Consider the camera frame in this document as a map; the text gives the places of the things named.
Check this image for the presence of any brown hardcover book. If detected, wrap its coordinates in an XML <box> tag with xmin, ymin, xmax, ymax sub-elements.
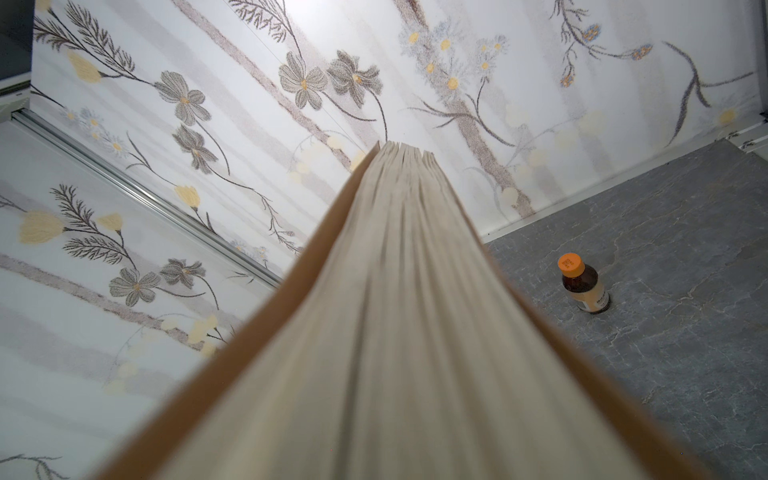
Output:
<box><xmin>99</xmin><ymin>142</ymin><xmax>708</xmax><ymax>479</ymax></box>

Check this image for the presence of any brown bottle with orange cap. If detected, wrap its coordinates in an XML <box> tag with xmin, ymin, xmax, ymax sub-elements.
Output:
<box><xmin>557</xmin><ymin>253</ymin><xmax>611</xmax><ymax>314</ymax></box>

